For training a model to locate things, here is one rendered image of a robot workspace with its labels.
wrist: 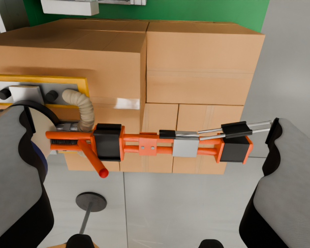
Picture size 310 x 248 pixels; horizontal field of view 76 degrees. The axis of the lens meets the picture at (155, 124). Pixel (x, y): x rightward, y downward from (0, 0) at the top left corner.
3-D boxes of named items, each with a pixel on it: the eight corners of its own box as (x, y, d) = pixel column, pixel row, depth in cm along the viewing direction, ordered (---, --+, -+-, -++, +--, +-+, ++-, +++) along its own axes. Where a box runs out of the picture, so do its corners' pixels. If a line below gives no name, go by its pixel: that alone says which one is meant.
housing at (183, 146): (170, 147, 61) (171, 157, 57) (172, 129, 57) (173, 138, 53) (193, 148, 61) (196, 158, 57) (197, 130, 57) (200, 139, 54)
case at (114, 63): (46, 99, 120) (2, 139, 87) (25, 26, 99) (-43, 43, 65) (144, 104, 121) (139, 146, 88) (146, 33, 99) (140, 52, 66)
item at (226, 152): (212, 151, 61) (216, 163, 57) (217, 132, 57) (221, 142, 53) (239, 152, 61) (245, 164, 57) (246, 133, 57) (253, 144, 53)
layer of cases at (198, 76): (84, 139, 187) (68, 170, 153) (59, 19, 132) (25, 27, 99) (211, 142, 187) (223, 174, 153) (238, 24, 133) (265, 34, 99)
